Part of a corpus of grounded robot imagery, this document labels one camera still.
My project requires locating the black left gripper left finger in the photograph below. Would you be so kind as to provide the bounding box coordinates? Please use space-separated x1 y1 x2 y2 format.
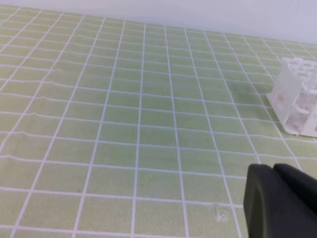
243 164 317 238

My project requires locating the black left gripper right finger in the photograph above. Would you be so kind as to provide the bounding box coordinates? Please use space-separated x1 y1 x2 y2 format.
272 164 317 218

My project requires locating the white plastic test tube rack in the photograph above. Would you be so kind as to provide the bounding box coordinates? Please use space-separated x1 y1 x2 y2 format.
266 57 317 137

